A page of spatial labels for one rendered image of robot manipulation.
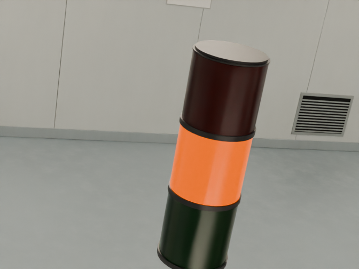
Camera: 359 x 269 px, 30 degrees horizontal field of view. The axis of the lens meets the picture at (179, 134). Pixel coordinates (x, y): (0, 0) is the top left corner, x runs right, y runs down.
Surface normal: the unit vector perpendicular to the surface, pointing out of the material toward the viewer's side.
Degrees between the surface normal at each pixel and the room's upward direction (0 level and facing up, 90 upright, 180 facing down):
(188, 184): 90
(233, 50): 0
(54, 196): 0
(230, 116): 90
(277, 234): 0
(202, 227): 90
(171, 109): 90
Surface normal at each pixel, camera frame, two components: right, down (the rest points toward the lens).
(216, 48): 0.16, -0.92
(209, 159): -0.12, 0.35
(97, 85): 0.26, 0.40
